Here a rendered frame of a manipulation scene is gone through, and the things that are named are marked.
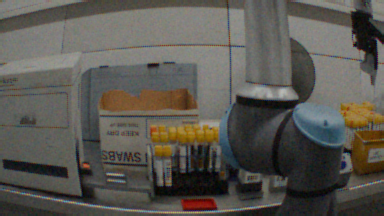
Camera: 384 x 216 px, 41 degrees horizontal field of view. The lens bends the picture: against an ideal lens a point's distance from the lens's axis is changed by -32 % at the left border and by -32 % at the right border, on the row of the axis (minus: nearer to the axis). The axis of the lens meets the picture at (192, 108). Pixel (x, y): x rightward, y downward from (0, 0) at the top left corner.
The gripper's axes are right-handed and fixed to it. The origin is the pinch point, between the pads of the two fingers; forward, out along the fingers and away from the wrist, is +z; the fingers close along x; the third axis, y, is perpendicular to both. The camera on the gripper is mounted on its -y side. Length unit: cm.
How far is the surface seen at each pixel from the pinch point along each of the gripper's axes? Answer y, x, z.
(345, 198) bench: 12.4, 16.6, 28.3
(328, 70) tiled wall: 5, -52, 5
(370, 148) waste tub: 2.3, 6.7, 17.9
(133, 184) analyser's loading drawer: 64, 12, 22
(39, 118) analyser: 86, 18, 7
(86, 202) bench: 75, 19, 26
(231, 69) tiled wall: 39, -50, 6
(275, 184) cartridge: 32.9, 7.8, 23.7
